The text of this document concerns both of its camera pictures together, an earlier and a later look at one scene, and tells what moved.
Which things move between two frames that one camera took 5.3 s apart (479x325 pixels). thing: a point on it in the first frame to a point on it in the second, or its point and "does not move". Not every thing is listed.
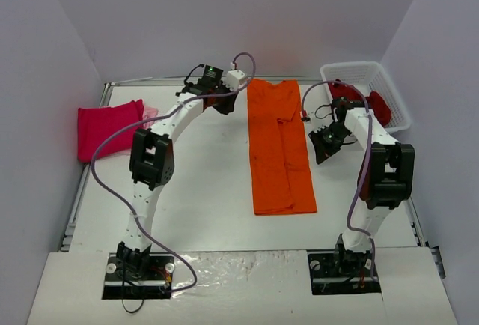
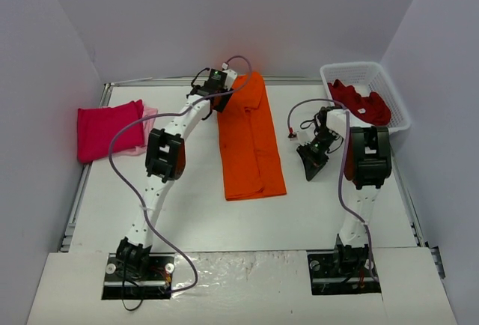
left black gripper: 225,101 does not move
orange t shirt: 282,173 to 251,161
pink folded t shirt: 149,113 does not move
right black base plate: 341,272 does not move
